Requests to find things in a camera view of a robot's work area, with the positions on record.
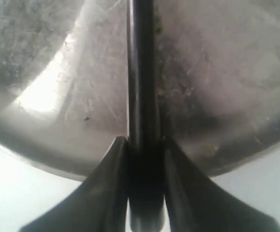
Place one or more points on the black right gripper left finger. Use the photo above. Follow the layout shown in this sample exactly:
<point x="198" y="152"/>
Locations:
<point x="98" y="204"/>

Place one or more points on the black handled knife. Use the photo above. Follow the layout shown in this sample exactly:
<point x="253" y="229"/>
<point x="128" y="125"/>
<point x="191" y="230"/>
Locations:
<point x="145" y="162"/>

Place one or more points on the round steel plate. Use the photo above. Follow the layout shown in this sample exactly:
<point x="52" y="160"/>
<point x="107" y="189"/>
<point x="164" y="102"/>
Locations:
<point x="63" y="80"/>

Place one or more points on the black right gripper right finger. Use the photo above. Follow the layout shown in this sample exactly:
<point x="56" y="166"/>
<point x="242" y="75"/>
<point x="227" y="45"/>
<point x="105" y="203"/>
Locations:
<point x="197" y="204"/>

